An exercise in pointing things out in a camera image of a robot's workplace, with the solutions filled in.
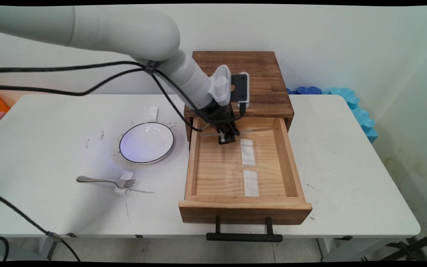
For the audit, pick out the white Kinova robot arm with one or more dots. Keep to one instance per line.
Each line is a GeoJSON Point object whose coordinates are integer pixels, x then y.
{"type": "Point", "coordinates": [124, 29]}

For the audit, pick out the white block in drawer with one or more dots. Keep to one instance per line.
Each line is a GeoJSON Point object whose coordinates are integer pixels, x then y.
{"type": "Point", "coordinates": [247, 152]}
{"type": "Point", "coordinates": [251, 183]}

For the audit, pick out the silver table knife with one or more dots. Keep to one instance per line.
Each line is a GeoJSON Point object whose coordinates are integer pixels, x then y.
{"type": "Point", "coordinates": [258, 130]}

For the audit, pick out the light blue foam mat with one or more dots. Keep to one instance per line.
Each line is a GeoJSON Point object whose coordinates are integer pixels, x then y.
{"type": "Point", "coordinates": [361, 116]}

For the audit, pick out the silver fork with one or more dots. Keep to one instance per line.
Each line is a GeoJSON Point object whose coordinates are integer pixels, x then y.
{"type": "Point", "coordinates": [95, 180]}

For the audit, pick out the black metal stand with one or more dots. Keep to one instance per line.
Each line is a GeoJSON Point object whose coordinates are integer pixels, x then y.
{"type": "Point", "coordinates": [417, 243]}

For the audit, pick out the white fork rest block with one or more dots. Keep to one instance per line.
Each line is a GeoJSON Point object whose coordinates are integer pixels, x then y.
{"type": "Point", "coordinates": [126, 175]}

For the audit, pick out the white plate with black rim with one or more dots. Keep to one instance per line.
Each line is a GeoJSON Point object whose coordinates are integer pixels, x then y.
{"type": "Point", "coordinates": [146, 142]}

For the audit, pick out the white knife rest block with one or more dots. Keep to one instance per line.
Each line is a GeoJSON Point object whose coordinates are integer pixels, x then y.
{"type": "Point", "coordinates": [153, 113]}

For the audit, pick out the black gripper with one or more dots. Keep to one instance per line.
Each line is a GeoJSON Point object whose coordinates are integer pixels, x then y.
{"type": "Point", "coordinates": [219, 114]}

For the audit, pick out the white grey wrist camera box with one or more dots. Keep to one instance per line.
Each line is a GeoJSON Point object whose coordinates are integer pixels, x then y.
{"type": "Point", "coordinates": [241, 89]}

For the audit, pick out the dark wooden cabinet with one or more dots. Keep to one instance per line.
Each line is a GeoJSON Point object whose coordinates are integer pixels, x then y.
{"type": "Point", "coordinates": [269, 74]}

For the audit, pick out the light wooden drawer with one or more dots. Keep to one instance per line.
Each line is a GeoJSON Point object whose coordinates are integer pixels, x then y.
{"type": "Point", "coordinates": [228, 174]}

